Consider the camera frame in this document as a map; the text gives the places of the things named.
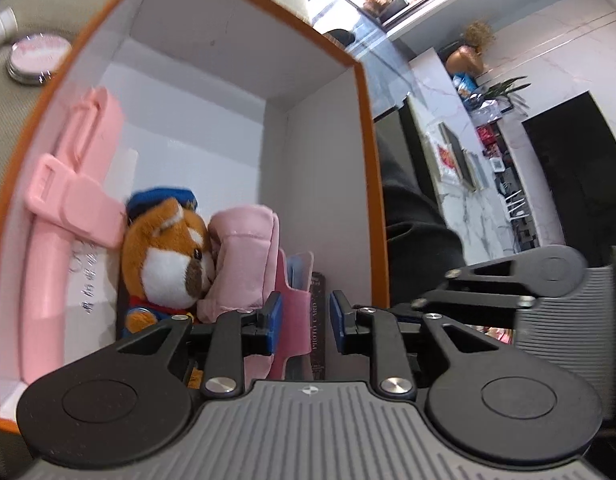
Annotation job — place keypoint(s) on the red panda plush toy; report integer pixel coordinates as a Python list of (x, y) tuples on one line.
[(162, 260)]

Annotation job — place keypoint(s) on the framed picture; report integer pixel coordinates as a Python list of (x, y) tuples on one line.
[(458, 157)]

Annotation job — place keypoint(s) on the white glasses case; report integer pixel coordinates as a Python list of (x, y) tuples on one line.
[(95, 322)]

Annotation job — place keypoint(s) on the copper vase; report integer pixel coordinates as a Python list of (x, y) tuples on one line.
[(463, 62)]

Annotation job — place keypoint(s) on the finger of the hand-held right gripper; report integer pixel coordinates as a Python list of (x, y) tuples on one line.
[(530, 272), (480, 301)]

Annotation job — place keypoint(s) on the pink fabric wallet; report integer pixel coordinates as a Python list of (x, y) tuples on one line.
[(295, 320)]

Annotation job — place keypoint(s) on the orange cardboard box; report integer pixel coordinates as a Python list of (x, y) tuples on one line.
[(212, 35)]

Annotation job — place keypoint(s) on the black book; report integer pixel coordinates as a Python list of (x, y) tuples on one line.
[(318, 320)]

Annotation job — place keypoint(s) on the green potted plant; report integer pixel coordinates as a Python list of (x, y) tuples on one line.
[(505, 90)]

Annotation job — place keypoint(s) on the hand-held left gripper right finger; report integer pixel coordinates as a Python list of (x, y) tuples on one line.
[(338, 323)]

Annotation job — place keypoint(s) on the pink fabric pouch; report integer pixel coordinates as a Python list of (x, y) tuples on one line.
[(242, 260)]

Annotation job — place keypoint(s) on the white marble cabinet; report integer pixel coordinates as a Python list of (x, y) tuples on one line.
[(488, 220)]

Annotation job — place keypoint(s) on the black television screen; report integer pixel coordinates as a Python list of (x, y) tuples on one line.
[(583, 170)]

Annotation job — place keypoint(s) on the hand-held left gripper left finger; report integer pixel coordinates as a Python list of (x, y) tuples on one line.
[(274, 321)]

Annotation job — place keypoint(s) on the round pink compact mirror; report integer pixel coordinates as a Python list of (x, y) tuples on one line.
[(37, 57)]

